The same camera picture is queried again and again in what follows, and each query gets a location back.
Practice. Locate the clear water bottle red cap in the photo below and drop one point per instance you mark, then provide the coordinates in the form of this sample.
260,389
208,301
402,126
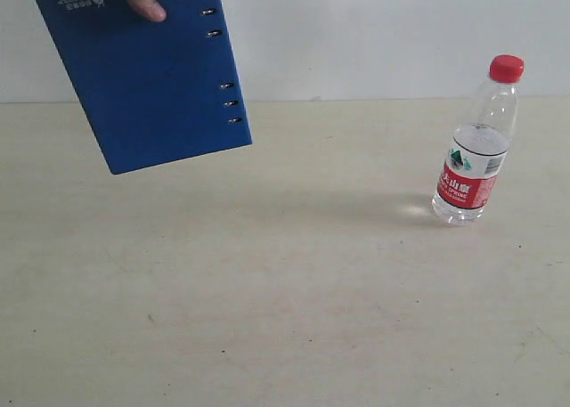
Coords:
480,144

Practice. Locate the blue ring binder notebook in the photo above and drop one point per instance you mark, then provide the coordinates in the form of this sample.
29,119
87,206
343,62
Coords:
153,93

